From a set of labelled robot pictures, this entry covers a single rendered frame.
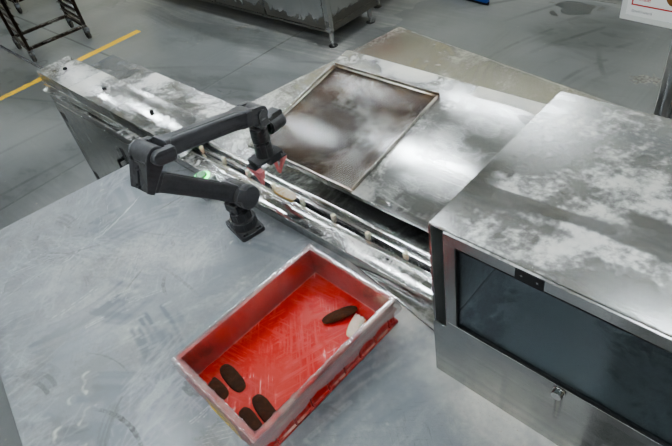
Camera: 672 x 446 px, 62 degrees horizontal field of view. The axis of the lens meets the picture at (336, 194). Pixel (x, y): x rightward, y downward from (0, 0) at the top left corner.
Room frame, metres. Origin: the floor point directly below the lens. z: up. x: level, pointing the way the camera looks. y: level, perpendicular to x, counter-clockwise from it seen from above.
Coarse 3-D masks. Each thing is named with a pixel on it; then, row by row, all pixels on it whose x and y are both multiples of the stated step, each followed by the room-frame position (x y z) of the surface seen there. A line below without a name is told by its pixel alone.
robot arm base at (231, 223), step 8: (232, 216) 1.34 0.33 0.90; (240, 216) 1.33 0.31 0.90; (248, 216) 1.34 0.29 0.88; (232, 224) 1.34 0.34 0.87; (240, 224) 1.33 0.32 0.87; (248, 224) 1.33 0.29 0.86; (256, 224) 1.35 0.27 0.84; (240, 232) 1.32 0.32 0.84; (248, 232) 1.32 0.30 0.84; (256, 232) 1.31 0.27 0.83
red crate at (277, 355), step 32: (320, 288) 1.04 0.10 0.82; (288, 320) 0.95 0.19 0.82; (320, 320) 0.93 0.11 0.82; (224, 352) 0.89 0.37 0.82; (256, 352) 0.87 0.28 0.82; (288, 352) 0.85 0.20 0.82; (320, 352) 0.83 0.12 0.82; (224, 384) 0.80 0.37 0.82; (256, 384) 0.78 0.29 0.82; (288, 384) 0.76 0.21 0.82
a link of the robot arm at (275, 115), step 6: (270, 108) 1.55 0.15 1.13; (276, 108) 1.54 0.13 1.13; (258, 114) 1.45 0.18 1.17; (264, 114) 1.46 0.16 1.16; (270, 114) 1.51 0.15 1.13; (276, 114) 1.52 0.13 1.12; (282, 114) 1.53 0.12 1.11; (258, 120) 1.45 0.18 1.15; (264, 120) 1.45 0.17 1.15; (270, 120) 1.50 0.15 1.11; (276, 120) 1.51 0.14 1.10; (282, 120) 1.52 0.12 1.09; (258, 126) 1.45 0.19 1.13; (264, 126) 1.45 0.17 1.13; (276, 126) 1.50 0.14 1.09; (282, 126) 1.52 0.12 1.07; (270, 132) 1.50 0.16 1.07
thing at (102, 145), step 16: (96, 64) 2.91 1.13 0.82; (112, 64) 2.87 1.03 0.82; (128, 64) 2.82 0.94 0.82; (128, 80) 2.63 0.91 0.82; (144, 80) 2.60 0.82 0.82; (160, 80) 2.56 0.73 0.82; (160, 96) 2.39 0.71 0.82; (176, 96) 2.36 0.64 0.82; (192, 96) 2.33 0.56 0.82; (208, 96) 2.30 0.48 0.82; (64, 112) 2.66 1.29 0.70; (80, 112) 2.46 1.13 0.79; (192, 112) 2.18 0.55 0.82; (208, 112) 2.16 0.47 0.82; (80, 128) 2.56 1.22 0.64; (96, 128) 2.37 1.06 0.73; (112, 128) 2.19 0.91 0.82; (80, 144) 2.68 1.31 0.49; (96, 144) 2.47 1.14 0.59; (112, 144) 2.29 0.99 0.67; (128, 144) 2.14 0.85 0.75; (96, 160) 2.58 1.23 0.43; (112, 160) 2.38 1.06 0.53; (128, 160) 2.20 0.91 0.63; (96, 176) 2.70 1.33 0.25
